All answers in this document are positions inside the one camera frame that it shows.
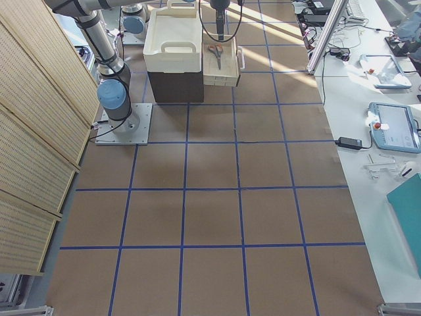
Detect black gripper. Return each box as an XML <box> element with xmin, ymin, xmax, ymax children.
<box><xmin>210</xmin><ymin>0</ymin><xmax>230</xmax><ymax>41</ymax></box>

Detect grey orange scissors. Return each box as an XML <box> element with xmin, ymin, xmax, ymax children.
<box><xmin>207</xmin><ymin>44</ymin><xmax>223</xmax><ymax>70</ymax></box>

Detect wooden drawer with white handle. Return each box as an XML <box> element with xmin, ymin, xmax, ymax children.
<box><xmin>203</xmin><ymin>32</ymin><xmax>245</xmax><ymax>87</ymax></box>

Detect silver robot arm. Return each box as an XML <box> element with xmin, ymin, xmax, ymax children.
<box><xmin>46</xmin><ymin>1</ymin><xmax>204</xmax><ymax>133</ymax></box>
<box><xmin>122</xmin><ymin>3</ymin><xmax>150</xmax><ymax>38</ymax></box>

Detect dark brown drawer cabinet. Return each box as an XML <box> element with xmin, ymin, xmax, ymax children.
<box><xmin>147</xmin><ymin>71</ymin><xmax>204</xmax><ymax>103</ymax></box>

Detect white plastic tray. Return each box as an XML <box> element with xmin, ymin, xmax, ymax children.
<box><xmin>143</xmin><ymin>1</ymin><xmax>203</xmax><ymax>73</ymax></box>

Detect far teach pendant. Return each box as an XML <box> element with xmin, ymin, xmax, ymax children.
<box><xmin>359</xmin><ymin>54</ymin><xmax>412</xmax><ymax>89</ymax></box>

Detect teach pendant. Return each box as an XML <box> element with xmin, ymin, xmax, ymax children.
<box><xmin>359</xmin><ymin>54</ymin><xmax>412</xmax><ymax>89</ymax></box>
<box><xmin>367</xmin><ymin>102</ymin><xmax>420</xmax><ymax>154</ymax></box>

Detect black power adapter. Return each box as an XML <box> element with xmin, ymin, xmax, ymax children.
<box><xmin>335</xmin><ymin>137</ymin><xmax>363</xmax><ymax>150</ymax></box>

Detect wooden pegboard panel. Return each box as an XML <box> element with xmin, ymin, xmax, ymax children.
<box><xmin>1</xmin><ymin>1</ymin><xmax>99</xmax><ymax>275</ymax></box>

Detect near teach pendant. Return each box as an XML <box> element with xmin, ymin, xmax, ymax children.
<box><xmin>367</xmin><ymin>102</ymin><xmax>420</xmax><ymax>154</ymax></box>

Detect teal box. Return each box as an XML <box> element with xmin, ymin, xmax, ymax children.
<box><xmin>387</xmin><ymin>173</ymin><xmax>420</xmax><ymax>266</ymax></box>

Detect aluminium frame post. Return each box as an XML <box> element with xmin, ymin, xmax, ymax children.
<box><xmin>307</xmin><ymin>0</ymin><xmax>348</xmax><ymax>75</ymax></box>

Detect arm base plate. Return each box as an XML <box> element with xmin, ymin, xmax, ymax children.
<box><xmin>93</xmin><ymin>103</ymin><xmax>153</xmax><ymax>145</ymax></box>

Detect clear acrylic bracket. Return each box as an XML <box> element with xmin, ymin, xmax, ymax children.
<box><xmin>363</xmin><ymin>154</ymin><xmax>404</xmax><ymax>180</ymax></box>

